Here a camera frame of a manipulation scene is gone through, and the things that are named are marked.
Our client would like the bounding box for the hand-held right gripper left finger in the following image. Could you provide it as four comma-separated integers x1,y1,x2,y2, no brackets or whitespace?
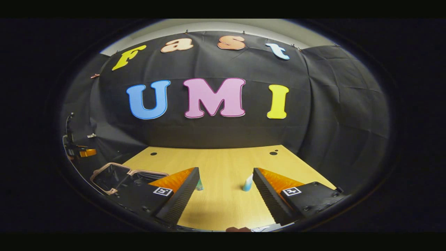
117,167,200,225

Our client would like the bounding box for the pink suitcase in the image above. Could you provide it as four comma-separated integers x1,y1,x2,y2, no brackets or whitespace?
90,162,170,196

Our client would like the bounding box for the black backdrop cloth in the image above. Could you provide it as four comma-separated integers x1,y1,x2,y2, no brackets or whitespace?
59,31,391,196

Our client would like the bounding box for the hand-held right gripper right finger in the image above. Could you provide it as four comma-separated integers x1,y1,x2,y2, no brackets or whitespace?
253,167,346,226

